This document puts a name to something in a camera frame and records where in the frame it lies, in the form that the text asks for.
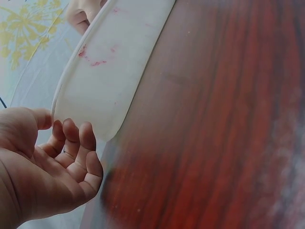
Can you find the person's right fingers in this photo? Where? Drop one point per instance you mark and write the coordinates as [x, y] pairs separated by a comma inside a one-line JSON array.
[[82, 25]]

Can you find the white stained bowl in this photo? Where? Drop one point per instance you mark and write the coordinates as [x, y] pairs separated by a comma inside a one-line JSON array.
[[107, 83]]

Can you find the person's left hand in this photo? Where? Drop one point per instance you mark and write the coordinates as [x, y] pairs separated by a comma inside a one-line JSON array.
[[35, 179]]

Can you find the person's left thumb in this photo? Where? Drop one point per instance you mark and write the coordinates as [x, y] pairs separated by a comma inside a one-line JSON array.
[[39, 119]]

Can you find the person's right hand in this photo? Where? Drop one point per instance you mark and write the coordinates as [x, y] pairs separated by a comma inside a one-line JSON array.
[[81, 12]]

